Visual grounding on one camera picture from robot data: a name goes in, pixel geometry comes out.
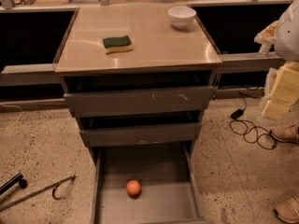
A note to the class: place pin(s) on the orange fruit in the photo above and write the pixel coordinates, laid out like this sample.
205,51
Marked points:
133,188

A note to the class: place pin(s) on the green yellow sponge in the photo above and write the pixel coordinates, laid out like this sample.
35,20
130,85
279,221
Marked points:
117,44

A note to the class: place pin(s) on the black power adapter with cable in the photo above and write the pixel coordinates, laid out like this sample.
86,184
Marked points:
248,130

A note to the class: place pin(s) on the grey open bottom drawer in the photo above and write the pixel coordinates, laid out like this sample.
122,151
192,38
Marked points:
168,191

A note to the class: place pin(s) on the tan sneaker upper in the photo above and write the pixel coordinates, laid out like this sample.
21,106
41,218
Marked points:
287,135

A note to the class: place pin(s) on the tan sneaker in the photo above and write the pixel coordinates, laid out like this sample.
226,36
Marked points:
288,211
287,135

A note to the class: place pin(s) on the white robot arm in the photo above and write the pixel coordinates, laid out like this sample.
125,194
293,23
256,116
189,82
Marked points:
283,34

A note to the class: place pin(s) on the grey top drawer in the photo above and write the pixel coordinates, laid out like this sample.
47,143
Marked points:
130,102

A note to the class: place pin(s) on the grey middle drawer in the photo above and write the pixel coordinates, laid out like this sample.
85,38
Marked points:
140,135

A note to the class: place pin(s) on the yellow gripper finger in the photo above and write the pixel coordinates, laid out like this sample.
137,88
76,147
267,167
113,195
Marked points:
281,90
267,35

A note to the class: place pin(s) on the clear plastic water bottle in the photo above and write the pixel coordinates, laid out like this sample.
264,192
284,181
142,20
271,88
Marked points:
264,49

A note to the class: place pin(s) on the black caster leg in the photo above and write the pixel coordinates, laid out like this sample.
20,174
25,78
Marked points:
16,179

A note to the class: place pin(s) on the grey drawer cabinet with counter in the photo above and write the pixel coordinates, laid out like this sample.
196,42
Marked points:
162,57

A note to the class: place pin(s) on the metal rod with hook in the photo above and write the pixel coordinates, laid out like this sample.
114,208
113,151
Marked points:
53,187

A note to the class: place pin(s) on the white bowl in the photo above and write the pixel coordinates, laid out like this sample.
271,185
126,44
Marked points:
181,17

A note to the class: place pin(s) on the tan sneaker lower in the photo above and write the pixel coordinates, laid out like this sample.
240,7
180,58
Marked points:
288,211

